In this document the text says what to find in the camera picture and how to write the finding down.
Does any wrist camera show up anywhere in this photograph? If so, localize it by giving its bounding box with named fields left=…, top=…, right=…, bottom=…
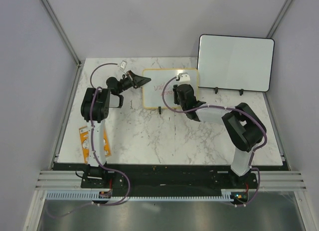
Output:
left=175, top=72, right=190, bottom=83
left=119, top=60, right=127, bottom=71

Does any white cable duct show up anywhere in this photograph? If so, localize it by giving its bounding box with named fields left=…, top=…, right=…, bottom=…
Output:
left=45, top=190, right=233, bottom=202

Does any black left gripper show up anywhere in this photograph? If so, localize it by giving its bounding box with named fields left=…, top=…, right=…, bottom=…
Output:
left=117, top=70, right=151, bottom=94

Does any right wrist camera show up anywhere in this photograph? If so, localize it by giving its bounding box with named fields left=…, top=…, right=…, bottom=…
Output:
left=175, top=72, right=190, bottom=83

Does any black framed whiteboard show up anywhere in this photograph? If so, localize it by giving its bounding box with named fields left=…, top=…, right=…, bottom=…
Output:
left=197, top=34, right=275, bottom=92

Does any yellow framed whiteboard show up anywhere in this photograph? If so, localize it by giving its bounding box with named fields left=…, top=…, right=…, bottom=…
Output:
left=142, top=68, right=198, bottom=109

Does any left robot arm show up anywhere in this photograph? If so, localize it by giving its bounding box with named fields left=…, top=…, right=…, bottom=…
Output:
left=80, top=70, right=151, bottom=188

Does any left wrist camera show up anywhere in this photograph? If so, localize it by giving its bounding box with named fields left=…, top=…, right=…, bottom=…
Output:
left=119, top=60, right=127, bottom=71

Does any orange card package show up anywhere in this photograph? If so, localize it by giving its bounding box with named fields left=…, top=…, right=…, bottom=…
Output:
left=79, top=126, right=112, bottom=164

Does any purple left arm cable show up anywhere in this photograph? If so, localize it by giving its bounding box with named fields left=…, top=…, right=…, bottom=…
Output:
left=44, top=62, right=132, bottom=219

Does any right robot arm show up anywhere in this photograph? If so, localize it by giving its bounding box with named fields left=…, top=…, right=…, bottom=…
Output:
left=173, top=84, right=267, bottom=188

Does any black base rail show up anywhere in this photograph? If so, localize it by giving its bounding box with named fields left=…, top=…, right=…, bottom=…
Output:
left=52, top=163, right=291, bottom=199

